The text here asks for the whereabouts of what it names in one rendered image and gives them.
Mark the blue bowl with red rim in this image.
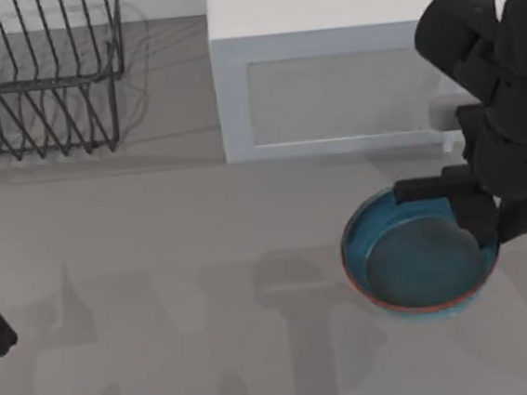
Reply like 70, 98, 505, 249
335, 176, 508, 329

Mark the white microwave oven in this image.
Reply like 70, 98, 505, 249
204, 0, 469, 175

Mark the dark wire dish rack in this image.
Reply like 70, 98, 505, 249
0, 0, 138, 164

